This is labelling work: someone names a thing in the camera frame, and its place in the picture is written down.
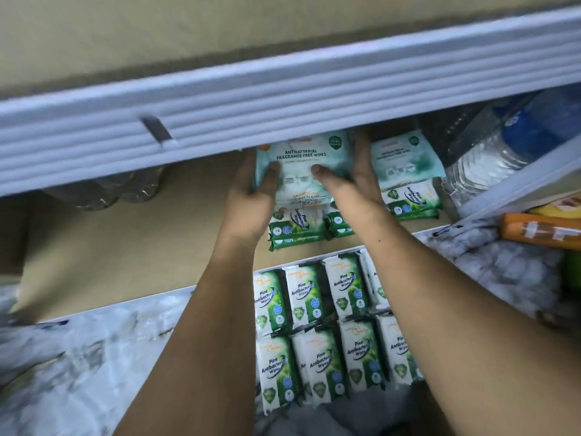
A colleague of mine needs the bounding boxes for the clear plastic bottles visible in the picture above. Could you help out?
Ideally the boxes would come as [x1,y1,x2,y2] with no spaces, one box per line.
[44,168,166,211]

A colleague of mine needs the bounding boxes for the yellow bottle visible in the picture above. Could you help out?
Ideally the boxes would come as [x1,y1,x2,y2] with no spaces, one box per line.
[529,193,581,220]

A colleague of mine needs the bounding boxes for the group of green pine packets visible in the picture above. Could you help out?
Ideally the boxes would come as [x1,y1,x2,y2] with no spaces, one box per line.
[252,249,425,416]

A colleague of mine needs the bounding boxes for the orange bottle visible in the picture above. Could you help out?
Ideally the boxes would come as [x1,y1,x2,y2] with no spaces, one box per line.
[499,211,581,251]

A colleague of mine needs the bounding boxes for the grey metal shelf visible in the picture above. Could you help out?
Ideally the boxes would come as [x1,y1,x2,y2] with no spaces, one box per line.
[0,0,581,323]

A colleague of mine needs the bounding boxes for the water bottles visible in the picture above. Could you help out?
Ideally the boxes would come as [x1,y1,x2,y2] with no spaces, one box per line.
[443,84,581,203]

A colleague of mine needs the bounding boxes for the person's left hand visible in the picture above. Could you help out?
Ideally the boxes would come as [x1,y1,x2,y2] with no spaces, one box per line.
[218,150,283,247]

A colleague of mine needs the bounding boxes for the person's right forearm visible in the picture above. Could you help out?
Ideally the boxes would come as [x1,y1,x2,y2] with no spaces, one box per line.
[349,213,581,436]

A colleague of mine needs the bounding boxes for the person's left forearm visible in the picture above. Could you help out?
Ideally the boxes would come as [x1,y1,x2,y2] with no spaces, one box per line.
[116,231,274,436]

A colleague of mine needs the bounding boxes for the person's right hand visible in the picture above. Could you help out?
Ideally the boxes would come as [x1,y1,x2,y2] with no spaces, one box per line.
[310,131,394,237]

